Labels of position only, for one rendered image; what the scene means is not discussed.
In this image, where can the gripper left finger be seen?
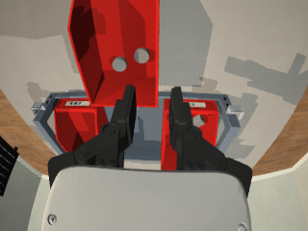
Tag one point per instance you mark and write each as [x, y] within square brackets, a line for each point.
[108, 146]

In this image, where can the grey block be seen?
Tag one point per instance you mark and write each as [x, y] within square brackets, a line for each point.
[198, 121]

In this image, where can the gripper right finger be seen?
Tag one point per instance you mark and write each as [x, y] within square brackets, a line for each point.
[187, 140]

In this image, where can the grey metal shelf rack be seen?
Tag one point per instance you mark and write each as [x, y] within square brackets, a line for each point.
[147, 139]

